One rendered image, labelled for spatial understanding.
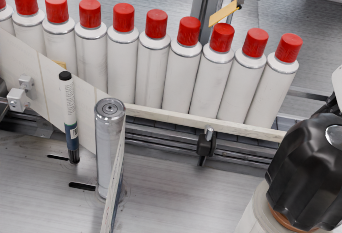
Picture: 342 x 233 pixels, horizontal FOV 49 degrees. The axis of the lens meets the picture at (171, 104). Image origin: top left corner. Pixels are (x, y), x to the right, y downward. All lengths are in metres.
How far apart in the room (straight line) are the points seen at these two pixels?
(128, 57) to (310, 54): 0.58
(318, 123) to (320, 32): 0.85
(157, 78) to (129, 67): 0.05
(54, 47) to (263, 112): 0.36
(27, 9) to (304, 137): 0.46
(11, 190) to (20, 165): 0.05
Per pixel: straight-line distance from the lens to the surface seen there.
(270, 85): 0.63
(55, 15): 0.61
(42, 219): 0.59
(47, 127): 0.75
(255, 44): 0.58
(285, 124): 0.76
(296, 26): 1.16
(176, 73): 0.61
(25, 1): 0.63
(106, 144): 0.48
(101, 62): 0.64
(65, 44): 0.64
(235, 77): 0.62
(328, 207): 0.34
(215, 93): 0.63
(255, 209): 0.40
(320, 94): 0.73
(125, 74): 0.64
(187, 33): 0.57
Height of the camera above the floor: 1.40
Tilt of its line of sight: 45 degrees down
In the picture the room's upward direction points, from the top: 9 degrees clockwise
